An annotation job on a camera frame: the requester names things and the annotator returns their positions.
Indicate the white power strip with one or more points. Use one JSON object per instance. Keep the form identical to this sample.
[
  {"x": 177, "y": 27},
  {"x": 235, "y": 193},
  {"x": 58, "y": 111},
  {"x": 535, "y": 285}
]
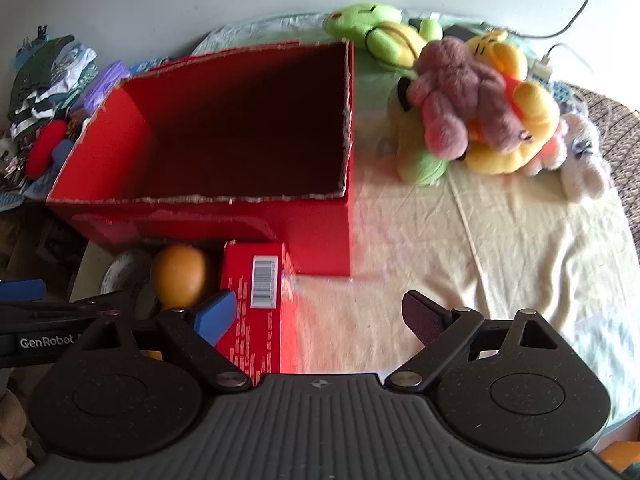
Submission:
[{"x": 568, "y": 99}]

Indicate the cream bed sheet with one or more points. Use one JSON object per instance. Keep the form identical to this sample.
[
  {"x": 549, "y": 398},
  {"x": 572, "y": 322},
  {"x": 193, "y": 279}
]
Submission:
[{"x": 494, "y": 244}]

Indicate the red glasses case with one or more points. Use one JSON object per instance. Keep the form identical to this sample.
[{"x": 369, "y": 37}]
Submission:
[{"x": 40, "y": 156}]

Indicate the woven brown mat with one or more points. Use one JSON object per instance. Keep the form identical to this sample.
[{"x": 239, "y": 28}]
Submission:
[{"x": 620, "y": 145}]

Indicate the orange wooden massager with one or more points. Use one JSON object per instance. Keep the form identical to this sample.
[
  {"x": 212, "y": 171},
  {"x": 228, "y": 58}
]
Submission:
[{"x": 179, "y": 276}]

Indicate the large red cardboard box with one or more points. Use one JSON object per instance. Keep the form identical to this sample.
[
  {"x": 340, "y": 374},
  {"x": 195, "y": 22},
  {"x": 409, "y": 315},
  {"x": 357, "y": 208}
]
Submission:
[{"x": 253, "y": 144}]

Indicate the blue glasses case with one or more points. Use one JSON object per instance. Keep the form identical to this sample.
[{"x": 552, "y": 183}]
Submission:
[{"x": 61, "y": 152}]

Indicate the purple tissue pack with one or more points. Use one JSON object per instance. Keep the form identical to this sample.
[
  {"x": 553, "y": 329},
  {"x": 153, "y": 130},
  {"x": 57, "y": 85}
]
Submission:
[{"x": 93, "y": 96}]

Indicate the folded green striped clothes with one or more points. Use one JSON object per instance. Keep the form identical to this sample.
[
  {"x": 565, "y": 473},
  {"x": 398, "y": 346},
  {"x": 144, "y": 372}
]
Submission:
[{"x": 49, "y": 74}]

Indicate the small red gift box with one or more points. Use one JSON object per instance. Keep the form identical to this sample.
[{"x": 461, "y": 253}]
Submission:
[{"x": 263, "y": 339}]

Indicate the blue checkered towel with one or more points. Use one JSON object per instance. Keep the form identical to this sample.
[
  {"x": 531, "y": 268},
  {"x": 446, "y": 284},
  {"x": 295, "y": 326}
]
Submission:
[{"x": 150, "y": 64}]

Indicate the light green plush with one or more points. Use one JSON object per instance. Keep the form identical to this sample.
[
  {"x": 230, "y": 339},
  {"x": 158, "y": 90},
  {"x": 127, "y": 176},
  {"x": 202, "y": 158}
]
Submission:
[{"x": 415, "y": 164}]

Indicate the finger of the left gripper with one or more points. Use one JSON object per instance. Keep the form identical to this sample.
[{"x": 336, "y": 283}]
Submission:
[{"x": 22, "y": 290}]

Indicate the white bunny plush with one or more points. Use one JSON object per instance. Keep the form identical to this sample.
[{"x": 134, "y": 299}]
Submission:
[{"x": 575, "y": 151}]

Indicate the pink teddy bear plush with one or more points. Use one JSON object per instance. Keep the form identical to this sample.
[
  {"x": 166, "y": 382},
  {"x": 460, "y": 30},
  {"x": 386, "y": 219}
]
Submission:
[{"x": 451, "y": 89}]

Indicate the green frog plush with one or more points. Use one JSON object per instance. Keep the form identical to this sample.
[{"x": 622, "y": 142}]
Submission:
[{"x": 378, "y": 29}]

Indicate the yellow tiger plush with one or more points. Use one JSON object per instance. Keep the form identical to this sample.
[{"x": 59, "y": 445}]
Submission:
[{"x": 531, "y": 102}]

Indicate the white printed tape roll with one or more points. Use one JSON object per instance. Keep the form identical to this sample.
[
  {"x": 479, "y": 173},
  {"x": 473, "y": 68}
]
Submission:
[{"x": 130, "y": 270}]

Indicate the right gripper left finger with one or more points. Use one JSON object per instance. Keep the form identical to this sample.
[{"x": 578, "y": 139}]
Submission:
[{"x": 195, "y": 333}]

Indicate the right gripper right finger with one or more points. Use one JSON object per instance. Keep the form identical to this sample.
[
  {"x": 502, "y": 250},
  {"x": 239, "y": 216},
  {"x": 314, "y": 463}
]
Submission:
[{"x": 444, "y": 333}]

